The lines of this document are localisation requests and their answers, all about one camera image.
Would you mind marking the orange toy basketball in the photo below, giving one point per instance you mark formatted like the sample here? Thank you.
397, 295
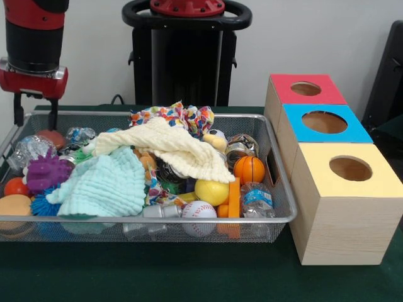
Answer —
248, 170

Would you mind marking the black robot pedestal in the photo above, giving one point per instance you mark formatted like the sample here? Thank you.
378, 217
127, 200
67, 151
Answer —
185, 63

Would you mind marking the purple spiky rubber toy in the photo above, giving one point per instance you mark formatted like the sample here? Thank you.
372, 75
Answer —
44, 173

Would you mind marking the dark green side tablecloth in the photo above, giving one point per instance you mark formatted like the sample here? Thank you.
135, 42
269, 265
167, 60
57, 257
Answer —
392, 129

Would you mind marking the brown toy football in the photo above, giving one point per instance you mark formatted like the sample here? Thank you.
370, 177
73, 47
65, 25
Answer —
56, 140

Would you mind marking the cream waffle cloth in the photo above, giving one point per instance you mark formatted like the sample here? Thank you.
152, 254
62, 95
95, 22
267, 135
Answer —
176, 148

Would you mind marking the black chair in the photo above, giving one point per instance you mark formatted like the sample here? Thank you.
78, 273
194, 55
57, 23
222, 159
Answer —
387, 78

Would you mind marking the clear plastic bottle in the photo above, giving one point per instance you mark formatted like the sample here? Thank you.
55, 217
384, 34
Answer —
31, 148

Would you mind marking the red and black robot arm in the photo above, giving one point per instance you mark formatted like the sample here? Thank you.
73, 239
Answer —
33, 44

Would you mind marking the white toy baseball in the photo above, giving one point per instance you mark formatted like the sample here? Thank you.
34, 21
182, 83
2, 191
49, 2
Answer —
198, 210

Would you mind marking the colourful patterned cloth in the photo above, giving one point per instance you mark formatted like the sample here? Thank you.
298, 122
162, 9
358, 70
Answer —
195, 118

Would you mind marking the wooden box with three holes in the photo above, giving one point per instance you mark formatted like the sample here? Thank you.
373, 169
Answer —
340, 232

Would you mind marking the yellow ball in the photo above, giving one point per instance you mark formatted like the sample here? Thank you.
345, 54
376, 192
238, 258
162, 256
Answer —
211, 192

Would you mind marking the red round robot base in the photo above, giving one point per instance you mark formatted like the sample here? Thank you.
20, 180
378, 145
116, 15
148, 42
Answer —
189, 7

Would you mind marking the small clear water bottle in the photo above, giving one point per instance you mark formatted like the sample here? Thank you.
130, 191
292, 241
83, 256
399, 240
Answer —
256, 198

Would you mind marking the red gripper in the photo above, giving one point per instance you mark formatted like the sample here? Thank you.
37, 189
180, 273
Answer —
34, 83

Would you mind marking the mint waffle cloth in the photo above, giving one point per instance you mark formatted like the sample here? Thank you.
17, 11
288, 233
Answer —
100, 185

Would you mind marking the silver mesh bin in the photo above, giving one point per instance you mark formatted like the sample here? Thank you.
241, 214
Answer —
267, 231

